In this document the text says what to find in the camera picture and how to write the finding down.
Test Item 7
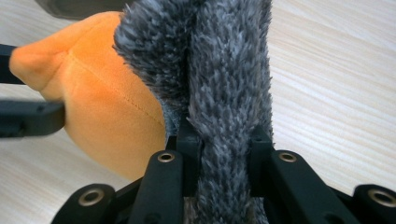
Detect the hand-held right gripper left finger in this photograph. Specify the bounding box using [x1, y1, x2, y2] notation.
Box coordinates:
[166, 116, 204, 197]

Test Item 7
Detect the grey fluffy towel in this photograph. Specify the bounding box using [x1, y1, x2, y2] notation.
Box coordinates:
[113, 0, 275, 224]

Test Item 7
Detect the orange plush toy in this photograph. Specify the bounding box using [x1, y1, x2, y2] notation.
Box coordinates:
[8, 11, 167, 182]

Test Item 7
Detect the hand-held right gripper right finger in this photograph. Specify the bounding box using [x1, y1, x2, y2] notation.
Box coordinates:
[248, 125, 275, 197]

